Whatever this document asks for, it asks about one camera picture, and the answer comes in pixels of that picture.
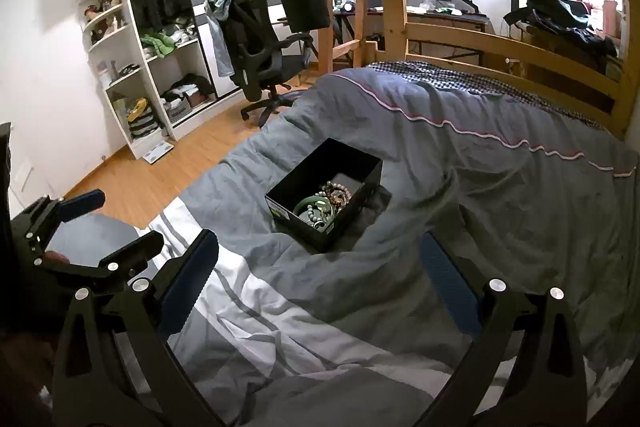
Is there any green jade bangle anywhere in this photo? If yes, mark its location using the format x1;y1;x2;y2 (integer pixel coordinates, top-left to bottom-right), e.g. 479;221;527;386
293;194;336;231

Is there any black jewelry box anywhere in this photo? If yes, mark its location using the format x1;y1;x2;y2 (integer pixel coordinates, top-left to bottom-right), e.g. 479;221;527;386
265;138;383;251

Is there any pink and dark bead bracelet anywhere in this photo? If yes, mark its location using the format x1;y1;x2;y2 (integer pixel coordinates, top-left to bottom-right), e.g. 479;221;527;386
323;180;354;208

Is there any white bathroom scale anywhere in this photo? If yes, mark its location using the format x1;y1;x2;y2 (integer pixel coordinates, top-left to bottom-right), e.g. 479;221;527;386
142;141;174;165

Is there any grey duvet cover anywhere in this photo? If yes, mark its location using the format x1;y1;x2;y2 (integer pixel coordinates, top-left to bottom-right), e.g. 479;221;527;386
150;63;639;426

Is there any green garment on shelf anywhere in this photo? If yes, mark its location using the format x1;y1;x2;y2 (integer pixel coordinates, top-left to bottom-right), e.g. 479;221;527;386
140;31;176;58

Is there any black office chair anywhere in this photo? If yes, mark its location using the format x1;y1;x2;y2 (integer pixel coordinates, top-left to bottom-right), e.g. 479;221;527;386
220;0;314;127

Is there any white shelf unit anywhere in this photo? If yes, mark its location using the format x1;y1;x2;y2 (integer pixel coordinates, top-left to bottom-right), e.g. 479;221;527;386
77;0;242;158

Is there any grey jacket on chair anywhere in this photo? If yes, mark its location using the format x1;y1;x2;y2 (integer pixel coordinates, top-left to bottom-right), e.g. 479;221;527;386
204;0;235;77

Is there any checkered bed sheet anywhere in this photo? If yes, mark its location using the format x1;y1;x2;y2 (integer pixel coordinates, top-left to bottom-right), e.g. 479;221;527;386
368;61;603;129

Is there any wooden desk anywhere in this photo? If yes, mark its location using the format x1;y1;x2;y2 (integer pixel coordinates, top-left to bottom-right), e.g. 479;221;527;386
333;6;495;36

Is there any dark clothes pile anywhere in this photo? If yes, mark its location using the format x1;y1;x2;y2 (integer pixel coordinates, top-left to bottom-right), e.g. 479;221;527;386
503;0;617;58

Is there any wooden bunk bed frame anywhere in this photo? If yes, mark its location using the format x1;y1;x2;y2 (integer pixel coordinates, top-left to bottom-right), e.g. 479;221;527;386
363;0;639;139

